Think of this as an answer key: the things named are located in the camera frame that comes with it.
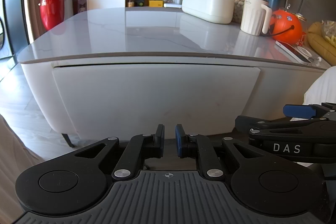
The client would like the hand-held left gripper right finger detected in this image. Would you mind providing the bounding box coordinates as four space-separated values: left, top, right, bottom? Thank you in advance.
175 124 264 180

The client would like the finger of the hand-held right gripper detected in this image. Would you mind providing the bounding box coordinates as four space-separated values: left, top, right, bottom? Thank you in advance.
283 102 336 119
235 115 336 136

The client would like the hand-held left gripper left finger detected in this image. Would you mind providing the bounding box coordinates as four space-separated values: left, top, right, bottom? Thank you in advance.
74 124 165 180

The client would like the white cloth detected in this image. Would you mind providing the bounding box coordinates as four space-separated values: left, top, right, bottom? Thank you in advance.
303 68 336 120

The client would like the white smartphone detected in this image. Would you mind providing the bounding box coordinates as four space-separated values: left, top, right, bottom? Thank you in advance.
275 40 315 66

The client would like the yellow snack bag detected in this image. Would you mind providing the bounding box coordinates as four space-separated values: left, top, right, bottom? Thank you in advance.
307 20 336 66

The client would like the orange pumpkin bucket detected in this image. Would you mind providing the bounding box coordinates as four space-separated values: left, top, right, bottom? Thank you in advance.
262 7 303 44

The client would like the white ribbed mug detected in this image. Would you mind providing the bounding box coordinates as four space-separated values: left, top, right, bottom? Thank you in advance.
240 0 273 36

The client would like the white coffee table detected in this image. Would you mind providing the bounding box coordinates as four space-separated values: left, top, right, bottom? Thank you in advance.
17 7 332 149

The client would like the metal bottle opener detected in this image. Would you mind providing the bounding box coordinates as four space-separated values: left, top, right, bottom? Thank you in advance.
298 0 311 21

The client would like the white rectangular container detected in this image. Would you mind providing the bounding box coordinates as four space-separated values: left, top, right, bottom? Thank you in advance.
182 0 235 25

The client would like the beige cloth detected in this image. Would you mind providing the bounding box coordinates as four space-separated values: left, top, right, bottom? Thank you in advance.
0 109 47 224

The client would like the red pedal bin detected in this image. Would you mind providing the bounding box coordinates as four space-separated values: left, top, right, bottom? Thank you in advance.
39 0 65 32

